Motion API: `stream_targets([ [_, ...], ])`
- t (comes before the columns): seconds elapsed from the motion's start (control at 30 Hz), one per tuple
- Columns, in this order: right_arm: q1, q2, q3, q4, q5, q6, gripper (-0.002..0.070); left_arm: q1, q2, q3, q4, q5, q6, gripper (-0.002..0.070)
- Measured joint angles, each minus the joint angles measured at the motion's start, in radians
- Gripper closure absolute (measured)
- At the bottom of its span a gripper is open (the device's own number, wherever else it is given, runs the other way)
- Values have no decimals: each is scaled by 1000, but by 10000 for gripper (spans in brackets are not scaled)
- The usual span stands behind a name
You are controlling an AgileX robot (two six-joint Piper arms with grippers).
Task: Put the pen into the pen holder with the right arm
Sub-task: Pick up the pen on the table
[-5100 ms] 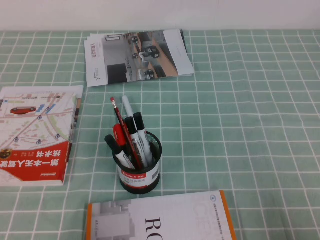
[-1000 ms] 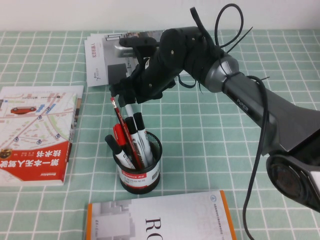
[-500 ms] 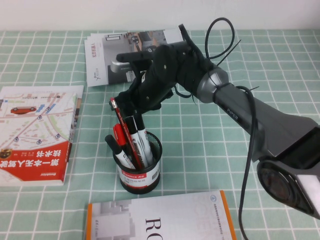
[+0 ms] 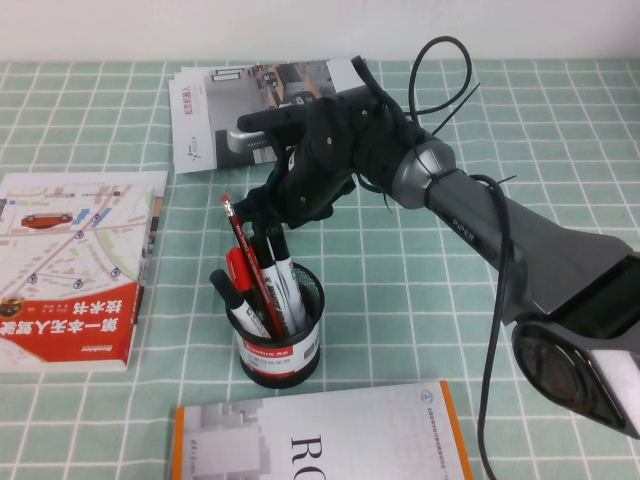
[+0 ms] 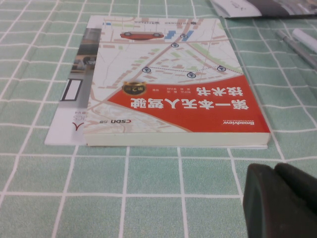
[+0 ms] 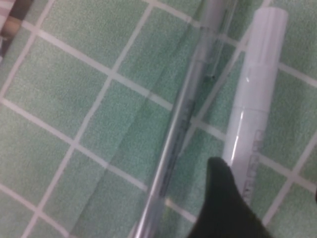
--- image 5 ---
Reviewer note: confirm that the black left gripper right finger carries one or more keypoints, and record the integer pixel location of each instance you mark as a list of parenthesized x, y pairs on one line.
[(299, 183)]

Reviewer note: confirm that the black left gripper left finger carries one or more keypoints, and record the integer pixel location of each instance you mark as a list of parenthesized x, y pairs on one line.
[(267, 210)]

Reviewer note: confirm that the white marker pen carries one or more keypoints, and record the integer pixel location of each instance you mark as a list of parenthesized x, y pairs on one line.
[(305, 39)]

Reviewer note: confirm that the grey pen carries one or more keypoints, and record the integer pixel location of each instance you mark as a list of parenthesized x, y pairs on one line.
[(297, 48)]

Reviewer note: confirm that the green white checked tablecloth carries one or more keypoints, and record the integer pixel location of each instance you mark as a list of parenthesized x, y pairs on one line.
[(123, 198)]

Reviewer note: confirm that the red map cover book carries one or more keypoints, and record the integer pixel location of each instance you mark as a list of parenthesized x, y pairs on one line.
[(173, 74)]

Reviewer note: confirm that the brochure with office photo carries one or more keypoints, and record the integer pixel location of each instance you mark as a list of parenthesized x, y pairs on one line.
[(272, 7), (218, 11)]

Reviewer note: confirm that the white brochure with red logo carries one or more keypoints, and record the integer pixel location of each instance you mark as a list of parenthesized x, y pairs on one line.
[(71, 116)]

